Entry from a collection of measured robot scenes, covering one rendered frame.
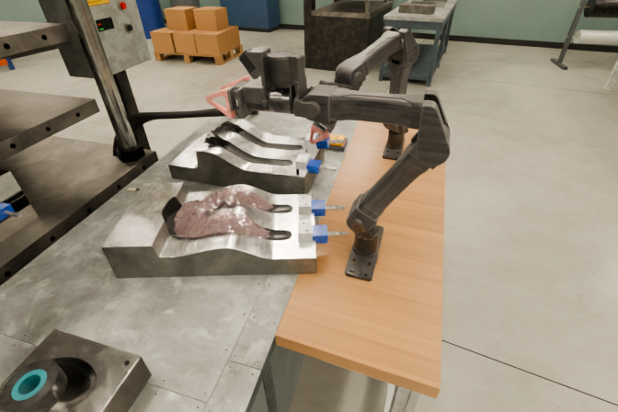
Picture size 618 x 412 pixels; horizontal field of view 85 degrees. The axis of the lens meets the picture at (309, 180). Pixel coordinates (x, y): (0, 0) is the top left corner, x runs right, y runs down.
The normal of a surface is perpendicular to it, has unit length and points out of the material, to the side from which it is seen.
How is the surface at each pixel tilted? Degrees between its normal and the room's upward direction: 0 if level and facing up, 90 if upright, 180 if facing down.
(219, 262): 90
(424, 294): 0
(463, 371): 0
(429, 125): 90
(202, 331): 0
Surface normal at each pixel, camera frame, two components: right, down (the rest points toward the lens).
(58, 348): -0.01, -0.82
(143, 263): 0.02, 0.57
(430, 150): -0.32, 0.54
